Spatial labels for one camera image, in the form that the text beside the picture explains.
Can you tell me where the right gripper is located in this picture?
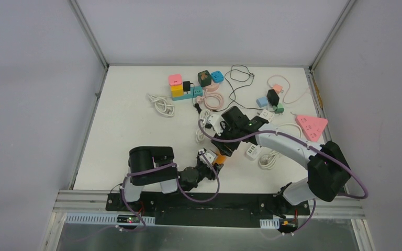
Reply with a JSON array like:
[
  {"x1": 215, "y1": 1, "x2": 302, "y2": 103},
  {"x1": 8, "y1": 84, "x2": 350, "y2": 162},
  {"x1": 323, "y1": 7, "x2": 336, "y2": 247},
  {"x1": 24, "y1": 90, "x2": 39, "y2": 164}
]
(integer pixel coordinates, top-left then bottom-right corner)
[{"x1": 210, "y1": 121, "x2": 241, "y2": 157}]

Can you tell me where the orange power strip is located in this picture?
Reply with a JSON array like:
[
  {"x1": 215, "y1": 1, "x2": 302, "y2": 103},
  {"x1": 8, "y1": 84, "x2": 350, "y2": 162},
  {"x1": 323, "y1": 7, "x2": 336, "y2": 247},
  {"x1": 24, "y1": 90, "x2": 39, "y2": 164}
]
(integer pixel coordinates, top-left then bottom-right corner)
[{"x1": 213, "y1": 150, "x2": 227, "y2": 165}]

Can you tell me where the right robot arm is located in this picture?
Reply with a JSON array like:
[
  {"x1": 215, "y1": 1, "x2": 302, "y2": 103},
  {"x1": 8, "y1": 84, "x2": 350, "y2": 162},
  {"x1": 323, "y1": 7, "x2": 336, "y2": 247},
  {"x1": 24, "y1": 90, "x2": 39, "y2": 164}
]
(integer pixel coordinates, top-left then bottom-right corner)
[{"x1": 205, "y1": 106, "x2": 351, "y2": 214}]

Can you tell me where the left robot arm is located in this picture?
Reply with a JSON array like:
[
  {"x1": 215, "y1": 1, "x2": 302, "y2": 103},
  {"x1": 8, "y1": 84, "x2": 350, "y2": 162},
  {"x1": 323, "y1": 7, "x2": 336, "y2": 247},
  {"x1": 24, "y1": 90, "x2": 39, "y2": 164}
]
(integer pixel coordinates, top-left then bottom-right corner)
[{"x1": 118, "y1": 146, "x2": 225, "y2": 212}]

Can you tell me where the white cube plug adapter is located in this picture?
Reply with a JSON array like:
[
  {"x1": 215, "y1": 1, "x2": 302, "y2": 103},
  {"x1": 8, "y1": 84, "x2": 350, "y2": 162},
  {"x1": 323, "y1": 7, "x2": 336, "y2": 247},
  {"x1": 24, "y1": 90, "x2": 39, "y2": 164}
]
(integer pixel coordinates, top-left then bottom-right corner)
[{"x1": 259, "y1": 109, "x2": 274, "y2": 122}]

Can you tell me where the round pink socket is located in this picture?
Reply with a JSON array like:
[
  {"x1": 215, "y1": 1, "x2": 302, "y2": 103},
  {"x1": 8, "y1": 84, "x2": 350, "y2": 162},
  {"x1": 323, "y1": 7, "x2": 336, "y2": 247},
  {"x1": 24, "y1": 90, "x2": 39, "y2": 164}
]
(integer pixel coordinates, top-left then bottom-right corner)
[{"x1": 203, "y1": 82, "x2": 220, "y2": 92}]

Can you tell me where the blue cube socket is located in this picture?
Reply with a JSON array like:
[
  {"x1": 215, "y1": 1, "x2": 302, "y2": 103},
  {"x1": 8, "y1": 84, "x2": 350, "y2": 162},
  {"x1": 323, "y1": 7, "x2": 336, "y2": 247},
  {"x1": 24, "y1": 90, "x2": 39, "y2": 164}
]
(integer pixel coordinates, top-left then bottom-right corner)
[{"x1": 210, "y1": 71, "x2": 224, "y2": 83}]

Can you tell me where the dark green cube socket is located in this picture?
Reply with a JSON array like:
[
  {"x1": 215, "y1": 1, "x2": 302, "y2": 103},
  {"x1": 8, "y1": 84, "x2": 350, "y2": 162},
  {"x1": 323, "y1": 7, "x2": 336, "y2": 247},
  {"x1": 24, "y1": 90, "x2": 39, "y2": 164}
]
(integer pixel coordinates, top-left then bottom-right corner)
[{"x1": 197, "y1": 70, "x2": 212, "y2": 88}]

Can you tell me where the yellow cube socket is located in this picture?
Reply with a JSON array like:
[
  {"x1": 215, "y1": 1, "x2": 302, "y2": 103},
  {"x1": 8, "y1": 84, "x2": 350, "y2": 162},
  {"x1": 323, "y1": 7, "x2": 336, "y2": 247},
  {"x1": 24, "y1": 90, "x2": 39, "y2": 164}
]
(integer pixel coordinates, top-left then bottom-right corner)
[{"x1": 170, "y1": 84, "x2": 184, "y2": 98}]

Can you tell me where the pink cube socket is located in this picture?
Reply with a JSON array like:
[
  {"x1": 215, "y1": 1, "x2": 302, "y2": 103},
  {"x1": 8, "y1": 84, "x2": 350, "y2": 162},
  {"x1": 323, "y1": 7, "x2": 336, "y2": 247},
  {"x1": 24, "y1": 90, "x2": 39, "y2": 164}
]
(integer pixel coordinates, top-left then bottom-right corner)
[{"x1": 168, "y1": 74, "x2": 183, "y2": 86}]

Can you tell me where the white power strip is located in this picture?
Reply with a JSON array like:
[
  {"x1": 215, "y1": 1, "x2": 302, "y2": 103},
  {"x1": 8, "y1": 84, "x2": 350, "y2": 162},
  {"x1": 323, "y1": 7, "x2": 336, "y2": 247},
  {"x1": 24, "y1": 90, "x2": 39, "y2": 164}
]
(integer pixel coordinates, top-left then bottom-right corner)
[{"x1": 245, "y1": 144, "x2": 263, "y2": 161}]

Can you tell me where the light blue charger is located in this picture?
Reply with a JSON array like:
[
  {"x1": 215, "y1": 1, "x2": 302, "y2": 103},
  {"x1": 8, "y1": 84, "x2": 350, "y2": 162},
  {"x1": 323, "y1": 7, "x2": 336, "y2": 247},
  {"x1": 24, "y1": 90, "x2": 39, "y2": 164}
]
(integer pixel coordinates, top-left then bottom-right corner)
[{"x1": 256, "y1": 97, "x2": 269, "y2": 108}]

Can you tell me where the teal power strip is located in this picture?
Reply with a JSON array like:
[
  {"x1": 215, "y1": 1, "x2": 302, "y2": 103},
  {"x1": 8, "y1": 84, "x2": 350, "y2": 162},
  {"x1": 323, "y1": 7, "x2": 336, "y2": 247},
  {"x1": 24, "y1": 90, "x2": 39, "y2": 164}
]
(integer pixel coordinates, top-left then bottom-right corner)
[{"x1": 172, "y1": 86, "x2": 204, "y2": 101}]

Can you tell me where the green charger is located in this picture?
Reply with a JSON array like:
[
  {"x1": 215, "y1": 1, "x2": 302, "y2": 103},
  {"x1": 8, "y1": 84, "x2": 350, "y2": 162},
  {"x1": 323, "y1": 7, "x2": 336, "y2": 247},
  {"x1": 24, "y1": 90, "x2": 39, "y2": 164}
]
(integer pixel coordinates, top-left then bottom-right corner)
[{"x1": 272, "y1": 103, "x2": 285, "y2": 114}]

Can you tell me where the black power adapter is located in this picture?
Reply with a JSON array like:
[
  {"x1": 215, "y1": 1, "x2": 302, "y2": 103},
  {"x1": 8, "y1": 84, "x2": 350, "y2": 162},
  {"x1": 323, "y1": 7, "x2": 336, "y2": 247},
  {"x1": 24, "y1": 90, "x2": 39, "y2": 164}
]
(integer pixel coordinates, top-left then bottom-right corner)
[{"x1": 266, "y1": 89, "x2": 280, "y2": 107}]

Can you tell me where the salmon pink charger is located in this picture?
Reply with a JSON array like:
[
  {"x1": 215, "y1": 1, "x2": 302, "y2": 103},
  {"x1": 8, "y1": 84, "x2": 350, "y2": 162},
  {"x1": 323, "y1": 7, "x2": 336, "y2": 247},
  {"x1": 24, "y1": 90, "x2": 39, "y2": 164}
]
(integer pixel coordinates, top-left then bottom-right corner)
[{"x1": 273, "y1": 84, "x2": 284, "y2": 94}]

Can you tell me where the pink triangular power strip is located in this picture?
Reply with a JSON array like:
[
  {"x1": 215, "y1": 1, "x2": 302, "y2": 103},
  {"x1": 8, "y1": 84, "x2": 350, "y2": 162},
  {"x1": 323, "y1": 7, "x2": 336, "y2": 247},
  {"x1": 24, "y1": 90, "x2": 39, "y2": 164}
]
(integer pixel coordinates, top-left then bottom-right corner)
[{"x1": 295, "y1": 115, "x2": 328, "y2": 142}]

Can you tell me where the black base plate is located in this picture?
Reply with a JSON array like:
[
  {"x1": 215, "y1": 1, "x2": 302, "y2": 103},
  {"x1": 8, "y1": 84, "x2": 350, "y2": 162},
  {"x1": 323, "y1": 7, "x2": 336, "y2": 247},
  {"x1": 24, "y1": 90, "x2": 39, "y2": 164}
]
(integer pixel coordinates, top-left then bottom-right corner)
[{"x1": 105, "y1": 191, "x2": 311, "y2": 229}]

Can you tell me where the pink coiled cable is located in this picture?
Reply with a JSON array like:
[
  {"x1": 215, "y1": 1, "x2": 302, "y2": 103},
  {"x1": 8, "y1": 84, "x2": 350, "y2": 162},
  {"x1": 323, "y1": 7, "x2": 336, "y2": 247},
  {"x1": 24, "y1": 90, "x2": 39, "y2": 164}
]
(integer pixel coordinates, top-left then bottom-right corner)
[{"x1": 194, "y1": 92, "x2": 225, "y2": 111}]

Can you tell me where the thin black cable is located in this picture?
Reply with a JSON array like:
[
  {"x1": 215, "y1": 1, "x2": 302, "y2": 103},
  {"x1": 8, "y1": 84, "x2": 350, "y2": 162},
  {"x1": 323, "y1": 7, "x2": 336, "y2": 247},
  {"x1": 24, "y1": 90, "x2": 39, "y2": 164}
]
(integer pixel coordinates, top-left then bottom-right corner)
[{"x1": 212, "y1": 64, "x2": 267, "y2": 112}]

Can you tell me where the white bundled cable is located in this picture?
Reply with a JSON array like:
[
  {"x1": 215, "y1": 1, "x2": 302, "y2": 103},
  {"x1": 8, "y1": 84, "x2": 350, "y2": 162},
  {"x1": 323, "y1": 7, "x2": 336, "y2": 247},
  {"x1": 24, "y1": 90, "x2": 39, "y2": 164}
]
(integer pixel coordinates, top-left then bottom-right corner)
[{"x1": 147, "y1": 93, "x2": 176, "y2": 118}]

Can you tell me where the thin pink cable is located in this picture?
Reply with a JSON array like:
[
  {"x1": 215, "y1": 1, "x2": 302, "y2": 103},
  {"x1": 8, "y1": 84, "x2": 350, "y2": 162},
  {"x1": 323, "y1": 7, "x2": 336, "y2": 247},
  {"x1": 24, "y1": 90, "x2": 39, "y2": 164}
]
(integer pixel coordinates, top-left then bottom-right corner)
[{"x1": 266, "y1": 74, "x2": 311, "y2": 105}]

